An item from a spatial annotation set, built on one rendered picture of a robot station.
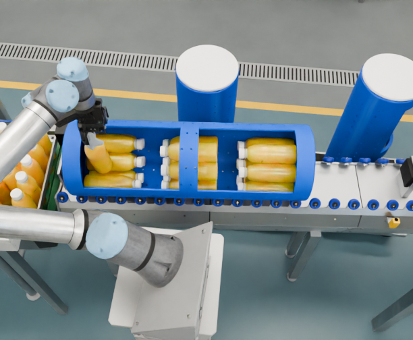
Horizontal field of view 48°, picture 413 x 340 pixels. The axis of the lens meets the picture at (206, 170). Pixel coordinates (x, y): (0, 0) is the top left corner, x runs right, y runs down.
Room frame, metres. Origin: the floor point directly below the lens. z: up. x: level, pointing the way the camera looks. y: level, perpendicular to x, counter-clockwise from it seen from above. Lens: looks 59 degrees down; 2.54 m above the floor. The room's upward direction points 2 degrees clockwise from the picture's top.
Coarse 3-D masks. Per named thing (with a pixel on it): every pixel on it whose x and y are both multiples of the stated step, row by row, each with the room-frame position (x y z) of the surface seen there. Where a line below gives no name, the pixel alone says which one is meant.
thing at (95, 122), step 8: (96, 104) 0.89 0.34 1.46; (80, 112) 0.84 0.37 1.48; (88, 112) 0.84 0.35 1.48; (96, 112) 0.85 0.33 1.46; (104, 112) 0.88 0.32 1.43; (80, 120) 0.85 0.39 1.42; (88, 120) 0.85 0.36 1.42; (96, 120) 0.85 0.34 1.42; (104, 120) 0.88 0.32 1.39; (88, 128) 0.85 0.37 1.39; (96, 128) 0.85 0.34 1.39; (104, 128) 0.84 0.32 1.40
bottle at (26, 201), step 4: (24, 192) 0.79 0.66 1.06; (24, 196) 0.77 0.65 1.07; (28, 196) 0.78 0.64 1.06; (12, 200) 0.75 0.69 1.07; (16, 200) 0.75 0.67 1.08; (20, 200) 0.75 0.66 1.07; (24, 200) 0.75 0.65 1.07; (28, 200) 0.76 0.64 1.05; (32, 200) 0.78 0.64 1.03; (12, 204) 0.74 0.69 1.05; (16, 204) 0.74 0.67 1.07; (20, 204) 0.74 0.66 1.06; (24, 204) 0.74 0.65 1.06; (28, 204) 0.75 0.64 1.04; (32, 204) 0.76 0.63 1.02; (36, 208) 0.77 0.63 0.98
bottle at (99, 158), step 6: (84, 150) 0.86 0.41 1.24; (90, 150) 0.85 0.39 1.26; (96, 150) 0.85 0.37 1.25; (102, 150) 0.86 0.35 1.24; (90, 156) 0.84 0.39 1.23; (96, 156) 0.85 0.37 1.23; (102, 156) 0.86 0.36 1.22; (108, 156) 0.88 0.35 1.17; (90, 162) 0.86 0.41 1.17; (96, 162) 0.85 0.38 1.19; (102, 162) 0.85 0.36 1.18; (108, 162) 0.87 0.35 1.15; (96, 168) 0.86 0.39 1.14; (102, 168) 0.86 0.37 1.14; (108, 168) 0.87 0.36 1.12
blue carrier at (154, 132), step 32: (128, 128) 1.06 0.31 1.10; (160, 128) 0.98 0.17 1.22; (192, 128) 0.98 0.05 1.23; (224, 128) 0.98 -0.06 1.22; (256, 128) 0.99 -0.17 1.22; (288, 128) 0.99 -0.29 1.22; (64, 160) 0.84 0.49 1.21; (160, 160) 1.00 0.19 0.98; (192, 160) 0.85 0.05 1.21; (224, 160) 1.01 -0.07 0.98; (96, 192) 0.79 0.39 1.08; (128, 192) 0.79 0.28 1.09; (160, 192) 0.79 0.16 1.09; (192, 192) 0.79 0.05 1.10; (224, 192) 0.79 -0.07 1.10; (256, 192) 0.79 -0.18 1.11; (288, 192) 0.79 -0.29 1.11
